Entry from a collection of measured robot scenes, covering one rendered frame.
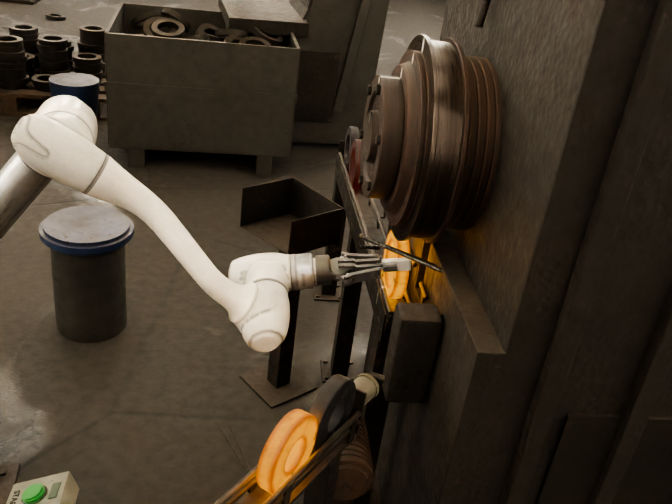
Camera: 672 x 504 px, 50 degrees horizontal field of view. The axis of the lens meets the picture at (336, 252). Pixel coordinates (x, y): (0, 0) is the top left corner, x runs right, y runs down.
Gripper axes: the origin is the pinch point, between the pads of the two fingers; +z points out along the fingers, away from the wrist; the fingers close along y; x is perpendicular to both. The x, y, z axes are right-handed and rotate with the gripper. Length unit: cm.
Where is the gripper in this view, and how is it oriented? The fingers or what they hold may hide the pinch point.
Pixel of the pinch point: (396, 264)
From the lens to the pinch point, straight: 181.2
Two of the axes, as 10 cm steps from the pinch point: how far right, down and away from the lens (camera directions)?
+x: -0.5, -8.6, -5.0
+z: 10.0, -0.7, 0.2
